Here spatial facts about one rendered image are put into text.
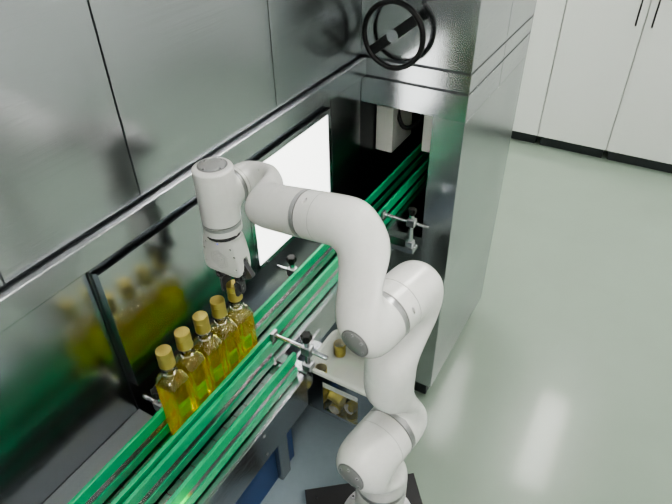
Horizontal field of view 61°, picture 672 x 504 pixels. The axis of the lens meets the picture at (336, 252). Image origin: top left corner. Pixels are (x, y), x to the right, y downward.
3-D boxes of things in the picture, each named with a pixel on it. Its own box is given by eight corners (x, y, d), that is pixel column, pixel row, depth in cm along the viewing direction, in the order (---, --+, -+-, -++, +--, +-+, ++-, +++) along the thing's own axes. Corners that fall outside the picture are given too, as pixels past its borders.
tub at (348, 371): (336, 346, 172) (335, 326, 167) (403, 375, 163) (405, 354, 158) (305, 386, 161) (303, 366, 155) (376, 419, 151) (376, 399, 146)
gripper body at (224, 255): (193, 229, 123) (201, 269, 130) (230, 242, 119) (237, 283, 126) (215, 212, 128) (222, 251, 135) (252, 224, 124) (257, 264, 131)
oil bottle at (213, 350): (216, 383, 146) (203, 324, 133) (234, 392, 144) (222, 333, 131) (202, 399, 142) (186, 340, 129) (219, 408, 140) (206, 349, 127)
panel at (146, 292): (325, 199, 195) (322, 105, 174) (333, 201, 194) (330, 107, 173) (129, 381, 134) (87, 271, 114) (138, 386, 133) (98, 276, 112)
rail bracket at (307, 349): (277, 348, 154) (274, 315, 147) (331, 372, 148) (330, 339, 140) (271, 356, 152) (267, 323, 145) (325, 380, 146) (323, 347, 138)
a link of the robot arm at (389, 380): (348, 453, 126) (390, 406, 136) (392, 485, 120) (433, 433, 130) (349, 284, 96) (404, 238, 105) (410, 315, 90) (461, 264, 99)
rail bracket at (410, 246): (383, 249, 204) (385, 196, 191) (427, 263, 198) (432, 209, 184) (377, 256, 201) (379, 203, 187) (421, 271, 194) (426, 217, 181)
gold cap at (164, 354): (156, 370, 119) (151, 356, 117) (161, 357, 122) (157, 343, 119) (173, 371, 119) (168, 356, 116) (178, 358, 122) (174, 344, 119)
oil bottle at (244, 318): (244, 353, 154) (234, 295, 141) (261, 361, 152) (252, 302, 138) (231, 368, 150) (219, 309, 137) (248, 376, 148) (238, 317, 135)
